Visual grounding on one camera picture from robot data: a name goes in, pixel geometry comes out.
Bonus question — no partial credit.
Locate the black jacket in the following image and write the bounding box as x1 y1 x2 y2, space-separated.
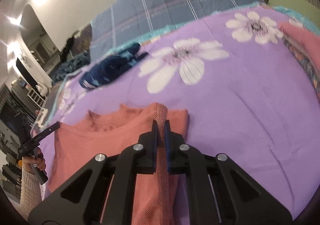
60 32 81 63

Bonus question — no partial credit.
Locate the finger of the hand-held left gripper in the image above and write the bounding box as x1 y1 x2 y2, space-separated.
37 121 61 138

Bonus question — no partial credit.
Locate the teal fuzzy blanket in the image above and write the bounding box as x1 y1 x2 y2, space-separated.
53 51 91 83

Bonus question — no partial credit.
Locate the green pillow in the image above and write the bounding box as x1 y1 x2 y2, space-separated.
269 0 320 19

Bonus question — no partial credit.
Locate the pink long-sleeved shirt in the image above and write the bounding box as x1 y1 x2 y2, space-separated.
47 102 190 225

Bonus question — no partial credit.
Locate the purple floral blanket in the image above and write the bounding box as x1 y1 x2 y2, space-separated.
37 2 320 225

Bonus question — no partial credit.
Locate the brown deer-print bed sheet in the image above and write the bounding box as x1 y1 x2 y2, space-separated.
75 24 93 53

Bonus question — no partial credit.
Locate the arched wall mirror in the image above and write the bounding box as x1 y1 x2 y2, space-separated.
15 4 63 85

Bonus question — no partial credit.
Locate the navy star-print fleece cloth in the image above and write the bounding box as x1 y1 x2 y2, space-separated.
79 42 148 90

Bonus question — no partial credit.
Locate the stack of folded clothes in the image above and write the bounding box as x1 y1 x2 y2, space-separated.
278 22 320 95

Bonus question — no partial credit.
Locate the dark storage shelf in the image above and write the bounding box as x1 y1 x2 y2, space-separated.
0 84 38 200

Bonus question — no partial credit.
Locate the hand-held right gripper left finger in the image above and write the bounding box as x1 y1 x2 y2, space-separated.
28 120 158 225

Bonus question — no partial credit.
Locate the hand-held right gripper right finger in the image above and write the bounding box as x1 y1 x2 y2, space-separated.
165 120 293 225

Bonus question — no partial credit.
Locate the person's left hand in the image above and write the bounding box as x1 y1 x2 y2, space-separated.
22 147 47 174

